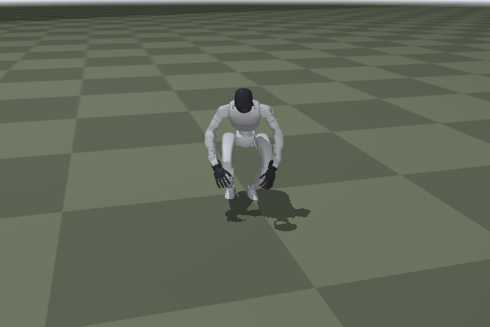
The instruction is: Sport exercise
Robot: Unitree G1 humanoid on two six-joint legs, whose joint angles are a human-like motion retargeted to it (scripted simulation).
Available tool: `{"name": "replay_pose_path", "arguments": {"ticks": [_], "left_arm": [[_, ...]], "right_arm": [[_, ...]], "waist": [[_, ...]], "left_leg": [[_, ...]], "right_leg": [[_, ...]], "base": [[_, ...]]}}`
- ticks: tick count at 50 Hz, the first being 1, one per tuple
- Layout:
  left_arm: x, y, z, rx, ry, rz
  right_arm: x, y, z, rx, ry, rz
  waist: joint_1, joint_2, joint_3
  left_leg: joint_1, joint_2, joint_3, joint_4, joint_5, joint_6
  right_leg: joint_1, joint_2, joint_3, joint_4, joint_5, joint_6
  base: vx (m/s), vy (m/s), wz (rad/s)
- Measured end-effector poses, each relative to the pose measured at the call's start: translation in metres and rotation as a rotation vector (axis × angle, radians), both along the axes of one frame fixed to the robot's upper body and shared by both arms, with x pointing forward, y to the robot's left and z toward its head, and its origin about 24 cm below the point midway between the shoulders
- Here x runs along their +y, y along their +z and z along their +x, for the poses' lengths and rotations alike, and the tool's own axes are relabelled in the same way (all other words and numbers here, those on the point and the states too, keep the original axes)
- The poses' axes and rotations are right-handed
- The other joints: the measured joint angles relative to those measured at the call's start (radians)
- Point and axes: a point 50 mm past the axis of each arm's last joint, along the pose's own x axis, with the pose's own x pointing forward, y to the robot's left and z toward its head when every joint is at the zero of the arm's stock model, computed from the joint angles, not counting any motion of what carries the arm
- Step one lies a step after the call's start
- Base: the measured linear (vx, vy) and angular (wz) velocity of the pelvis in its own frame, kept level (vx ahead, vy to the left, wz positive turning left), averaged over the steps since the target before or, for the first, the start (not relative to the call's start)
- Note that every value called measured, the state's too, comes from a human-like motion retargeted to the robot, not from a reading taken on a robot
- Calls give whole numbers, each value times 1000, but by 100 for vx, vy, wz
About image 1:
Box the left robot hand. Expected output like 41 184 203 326
259 160 278 189

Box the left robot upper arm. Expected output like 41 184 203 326
259 104 283 142

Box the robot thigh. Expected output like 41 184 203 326
254 133 273 180
221 132 237 180

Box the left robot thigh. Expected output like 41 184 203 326
254 133 273 180

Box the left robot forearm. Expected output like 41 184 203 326
270 132 284 168

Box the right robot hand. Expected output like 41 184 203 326
211 160 232 188

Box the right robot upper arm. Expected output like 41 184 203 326
204 104 230 142

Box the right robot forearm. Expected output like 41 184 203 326
204 132 218 167

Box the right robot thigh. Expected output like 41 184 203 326
221 132 237 180

